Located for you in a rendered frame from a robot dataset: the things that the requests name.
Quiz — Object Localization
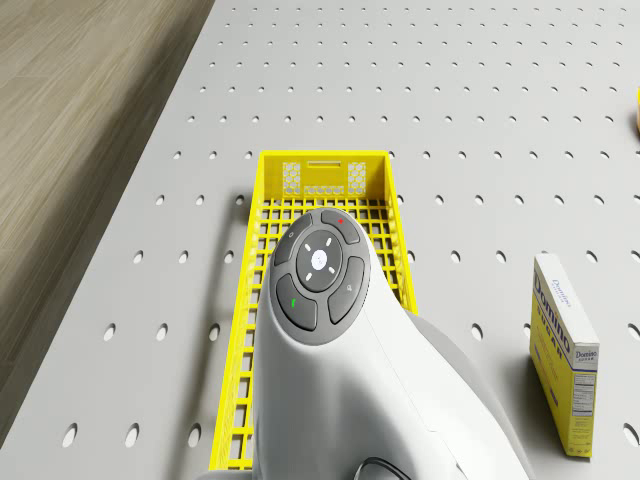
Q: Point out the white and yellow box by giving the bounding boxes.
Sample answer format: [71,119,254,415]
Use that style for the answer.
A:
[529,252,600,459]

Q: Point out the yellow basket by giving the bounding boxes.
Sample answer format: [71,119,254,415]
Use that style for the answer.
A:
[208,149,419,472]

